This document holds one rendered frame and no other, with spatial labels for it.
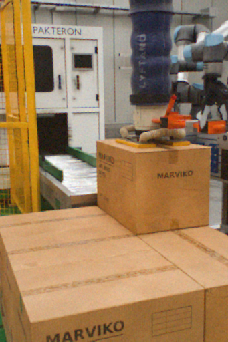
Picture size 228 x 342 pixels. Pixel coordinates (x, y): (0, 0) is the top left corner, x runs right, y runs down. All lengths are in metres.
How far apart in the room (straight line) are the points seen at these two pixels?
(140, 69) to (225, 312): 1.22
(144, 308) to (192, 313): 0.19
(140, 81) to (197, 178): 0.56
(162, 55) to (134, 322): 1.31
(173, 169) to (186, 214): 0.24
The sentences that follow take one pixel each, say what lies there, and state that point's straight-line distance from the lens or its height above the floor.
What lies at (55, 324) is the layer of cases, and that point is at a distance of 1.39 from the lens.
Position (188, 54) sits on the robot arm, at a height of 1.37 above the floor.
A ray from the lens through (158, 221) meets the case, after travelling 2.08.
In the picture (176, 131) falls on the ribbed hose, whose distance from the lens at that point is 2.14.
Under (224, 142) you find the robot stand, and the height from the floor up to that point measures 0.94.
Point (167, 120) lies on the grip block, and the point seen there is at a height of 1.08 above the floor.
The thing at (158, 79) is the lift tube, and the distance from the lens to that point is 2.20.
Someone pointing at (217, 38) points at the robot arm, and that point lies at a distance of 1.76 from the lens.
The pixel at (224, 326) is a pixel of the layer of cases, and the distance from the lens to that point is 1.67.
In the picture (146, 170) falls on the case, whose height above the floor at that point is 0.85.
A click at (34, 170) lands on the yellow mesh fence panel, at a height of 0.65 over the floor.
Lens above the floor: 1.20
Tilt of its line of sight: 10 degrees down
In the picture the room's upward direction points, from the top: 1 degrees counter-clockwise
